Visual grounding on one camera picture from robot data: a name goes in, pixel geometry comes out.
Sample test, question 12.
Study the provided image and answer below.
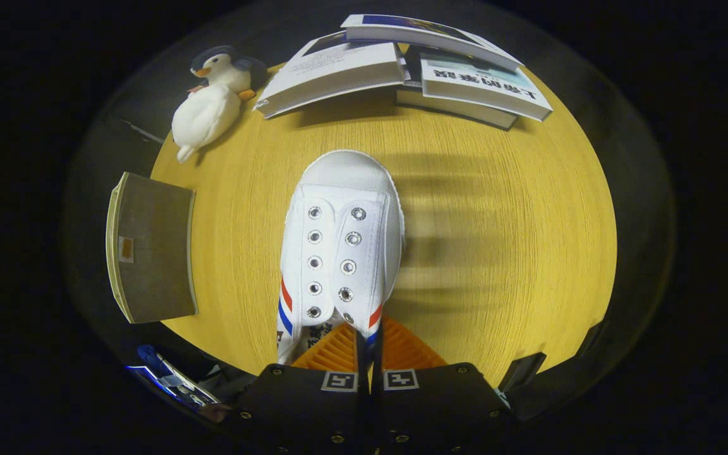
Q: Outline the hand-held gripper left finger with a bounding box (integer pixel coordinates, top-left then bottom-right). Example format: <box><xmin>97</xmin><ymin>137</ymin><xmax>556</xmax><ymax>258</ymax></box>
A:
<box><xmin>233</xmin><ymin>322</ymin><xmax>370</xmax><ymax>455</ymax></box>

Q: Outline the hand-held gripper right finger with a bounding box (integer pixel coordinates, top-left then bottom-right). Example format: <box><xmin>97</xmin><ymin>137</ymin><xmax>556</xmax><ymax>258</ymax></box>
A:
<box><xmin>373</xmin><ymin>317</ymin><xmax>518</xmax><ymax>455</ymax></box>

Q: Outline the white canvas shoe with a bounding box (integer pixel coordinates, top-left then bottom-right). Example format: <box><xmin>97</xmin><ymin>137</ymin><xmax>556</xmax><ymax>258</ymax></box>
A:
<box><xmin>276</xmin><ymin>149</ymin><xmax>406</xmax><ymax>366</ymax></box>

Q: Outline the grey fabric storage box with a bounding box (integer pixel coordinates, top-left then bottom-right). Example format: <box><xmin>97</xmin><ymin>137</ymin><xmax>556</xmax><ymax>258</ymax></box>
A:
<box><xmin>106</xmin><ymin>172</ymin><xmax>199</xmax><ymax>325</ymax></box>

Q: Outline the thick pale book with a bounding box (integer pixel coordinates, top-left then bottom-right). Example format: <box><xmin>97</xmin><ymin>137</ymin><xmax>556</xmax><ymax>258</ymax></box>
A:
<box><xmin>396</xmin><ymin>85</ymin><xmax>519</xmax><ymax>130</ymax></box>

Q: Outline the white penguin plush toy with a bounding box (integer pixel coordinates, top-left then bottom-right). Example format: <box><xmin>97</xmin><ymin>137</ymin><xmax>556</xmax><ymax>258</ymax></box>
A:
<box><xmin>171</xmin><ymin>45</ymin><xmax>270</xmax><ymax>164</ymax></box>

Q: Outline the white book dark photo cover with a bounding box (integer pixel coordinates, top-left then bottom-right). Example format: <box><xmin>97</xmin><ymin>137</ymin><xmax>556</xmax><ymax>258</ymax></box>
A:
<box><xmin>253</xmin><ymin>30</ymin><xmax>406</xmax><ymax>119</ymax></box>

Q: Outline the white book teal cover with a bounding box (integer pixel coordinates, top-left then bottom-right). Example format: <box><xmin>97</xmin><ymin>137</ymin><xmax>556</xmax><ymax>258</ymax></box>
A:
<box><xmin>418</xmin><ymin>47</ymin><xmax>554</xmax><ymax>122</ymax></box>

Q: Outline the blue cover book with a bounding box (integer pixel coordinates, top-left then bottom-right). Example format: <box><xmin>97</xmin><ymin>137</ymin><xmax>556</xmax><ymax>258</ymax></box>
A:
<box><xmin>341</xmin><ymin>14</ymin><xmax>523</xmax><ymax>71</ymax></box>

